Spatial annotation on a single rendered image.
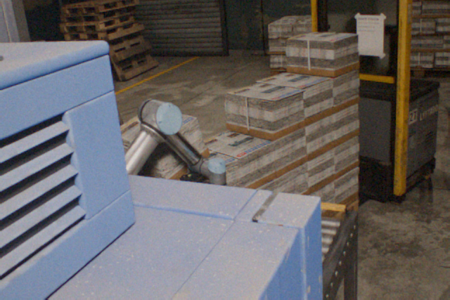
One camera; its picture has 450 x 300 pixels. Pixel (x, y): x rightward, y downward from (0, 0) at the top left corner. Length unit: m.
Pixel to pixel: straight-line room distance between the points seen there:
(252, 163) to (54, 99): 2.33
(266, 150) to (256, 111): 0.23
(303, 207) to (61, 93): 0.28
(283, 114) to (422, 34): 4.87
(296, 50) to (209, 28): 6.87
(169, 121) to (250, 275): 1.48
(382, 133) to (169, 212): 3.43
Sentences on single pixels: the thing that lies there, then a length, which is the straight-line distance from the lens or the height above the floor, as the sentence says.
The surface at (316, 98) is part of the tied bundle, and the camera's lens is 3.08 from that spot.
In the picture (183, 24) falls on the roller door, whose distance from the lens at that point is 10.39.
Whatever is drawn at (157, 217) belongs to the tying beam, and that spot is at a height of 1.54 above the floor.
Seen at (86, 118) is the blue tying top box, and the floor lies 1.69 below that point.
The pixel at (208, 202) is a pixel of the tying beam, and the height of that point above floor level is 1.55.
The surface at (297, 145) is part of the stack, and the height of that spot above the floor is 0.74.
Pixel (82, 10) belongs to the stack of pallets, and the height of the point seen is 1.20.
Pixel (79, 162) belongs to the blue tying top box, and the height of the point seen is 1.65.
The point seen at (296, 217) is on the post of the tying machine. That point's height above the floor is 1.55.
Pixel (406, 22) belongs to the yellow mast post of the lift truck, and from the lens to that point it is 3.52.
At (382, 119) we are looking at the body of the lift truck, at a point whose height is 0.60.
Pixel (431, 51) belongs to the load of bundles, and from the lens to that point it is 7.58.
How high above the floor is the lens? 1.81
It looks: 20 degrees down
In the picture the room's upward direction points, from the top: 5 degrees counter-clockwise
